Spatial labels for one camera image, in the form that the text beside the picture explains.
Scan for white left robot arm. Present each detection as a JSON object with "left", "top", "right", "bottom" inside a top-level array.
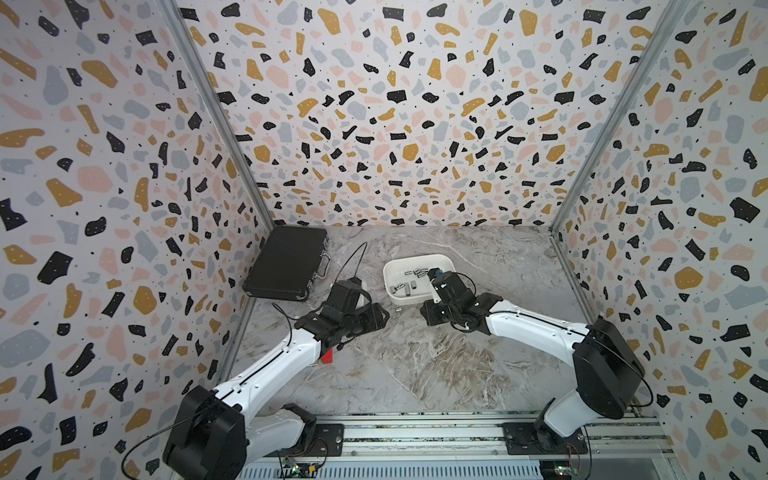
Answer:
[{"left": 162, "top": 277, "right": 389, "bottom": 479}]

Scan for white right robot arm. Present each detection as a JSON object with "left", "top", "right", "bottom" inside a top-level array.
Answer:
[{"left": 420, "top": 268, "right": 645, "bottom": 449}]

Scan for white plastic storage box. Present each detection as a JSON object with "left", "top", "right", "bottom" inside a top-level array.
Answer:
[{"left": 382, "top": 254, "right": 454, "bottom": 306}]

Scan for black tool case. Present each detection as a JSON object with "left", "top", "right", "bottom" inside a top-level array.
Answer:
[{"left": 243, "top": 225, "right": 331, "bottom": 302}]

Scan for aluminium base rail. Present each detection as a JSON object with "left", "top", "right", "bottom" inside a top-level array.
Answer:
[{"left": 239, "top": 410, "right": 679, "bottom": 480}]

